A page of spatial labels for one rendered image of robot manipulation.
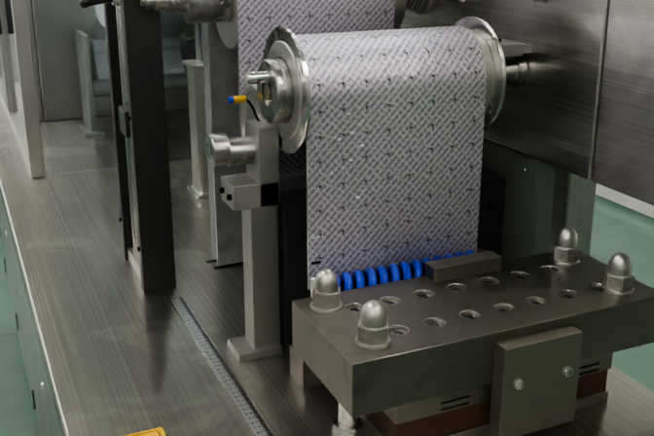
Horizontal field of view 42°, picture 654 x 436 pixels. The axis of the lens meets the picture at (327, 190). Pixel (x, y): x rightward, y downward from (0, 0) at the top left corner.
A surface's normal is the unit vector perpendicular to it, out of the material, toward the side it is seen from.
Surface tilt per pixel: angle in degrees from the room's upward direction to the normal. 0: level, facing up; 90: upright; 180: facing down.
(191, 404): 0
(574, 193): 90
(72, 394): 0
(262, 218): 90
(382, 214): 90
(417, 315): 0
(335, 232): 90
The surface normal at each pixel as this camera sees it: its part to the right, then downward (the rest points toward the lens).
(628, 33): -0.91, 0.12
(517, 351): 0.40, 0.28
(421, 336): 0.00, -0.95
